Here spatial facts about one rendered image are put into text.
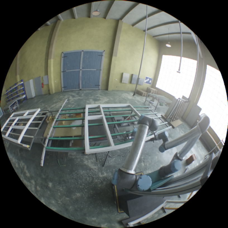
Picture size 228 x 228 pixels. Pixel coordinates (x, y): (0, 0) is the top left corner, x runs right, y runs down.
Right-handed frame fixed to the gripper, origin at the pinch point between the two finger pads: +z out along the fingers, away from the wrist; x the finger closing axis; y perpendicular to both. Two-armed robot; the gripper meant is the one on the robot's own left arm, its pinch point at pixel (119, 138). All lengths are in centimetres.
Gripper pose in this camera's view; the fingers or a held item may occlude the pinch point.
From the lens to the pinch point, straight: 126.5
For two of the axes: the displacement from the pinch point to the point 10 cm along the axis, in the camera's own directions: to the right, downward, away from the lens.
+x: -2.9, -5.7, 7.7
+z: -9.5, 0.6, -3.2
